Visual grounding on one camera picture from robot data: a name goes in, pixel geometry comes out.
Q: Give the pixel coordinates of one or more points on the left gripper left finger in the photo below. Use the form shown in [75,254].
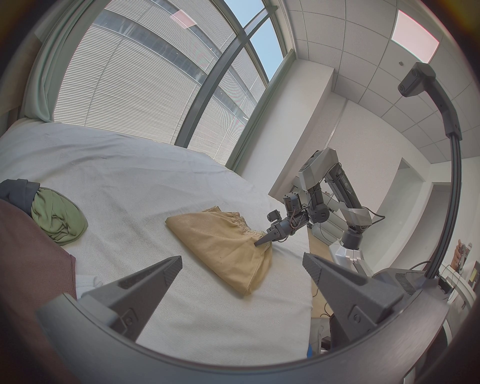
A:
[127,300]

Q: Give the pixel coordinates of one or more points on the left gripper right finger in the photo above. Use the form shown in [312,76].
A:
[356,300]

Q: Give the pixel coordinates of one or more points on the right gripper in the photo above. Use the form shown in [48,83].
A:
[281,228]

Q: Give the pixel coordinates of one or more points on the tan shorts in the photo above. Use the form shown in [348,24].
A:
[221,243]

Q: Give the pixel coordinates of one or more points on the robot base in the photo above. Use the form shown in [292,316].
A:
[397,279]

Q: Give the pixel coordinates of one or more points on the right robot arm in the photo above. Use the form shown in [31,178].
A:
[326,176]

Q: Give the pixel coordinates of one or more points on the bed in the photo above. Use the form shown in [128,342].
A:
[150,168]

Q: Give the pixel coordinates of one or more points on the person's hand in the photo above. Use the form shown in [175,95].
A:
[456,257]

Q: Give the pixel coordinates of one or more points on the white garment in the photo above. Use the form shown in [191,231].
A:
[88,285]

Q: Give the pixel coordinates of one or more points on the green garment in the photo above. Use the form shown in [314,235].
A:
[56,217]

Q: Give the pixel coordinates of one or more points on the brown shorts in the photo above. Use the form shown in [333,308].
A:
[26,255]

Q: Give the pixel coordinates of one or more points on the black garment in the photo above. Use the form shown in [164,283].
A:
[17,191]

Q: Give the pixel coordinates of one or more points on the window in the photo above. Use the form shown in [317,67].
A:
[150,75]

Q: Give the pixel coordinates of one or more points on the grey-green curtain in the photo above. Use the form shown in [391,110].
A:
[45,82]

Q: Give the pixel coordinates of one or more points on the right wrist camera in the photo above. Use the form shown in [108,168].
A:
[273,215]

